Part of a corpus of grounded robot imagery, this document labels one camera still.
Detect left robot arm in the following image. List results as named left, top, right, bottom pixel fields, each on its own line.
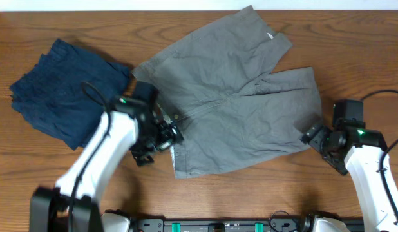
left=29, top=97, right=184, bottom=231

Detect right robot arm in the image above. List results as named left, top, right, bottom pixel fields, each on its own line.
left=301, top=124, right=398, bottom=231

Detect grey shorts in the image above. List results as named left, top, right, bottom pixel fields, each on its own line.
left=133, top=6, right=322, bottom=179

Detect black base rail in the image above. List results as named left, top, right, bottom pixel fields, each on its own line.
left=102, top=209, right=364, bottom=232

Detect folded navy blue shorts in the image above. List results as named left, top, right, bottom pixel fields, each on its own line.
left=10, top=39, right=130, bottom=150

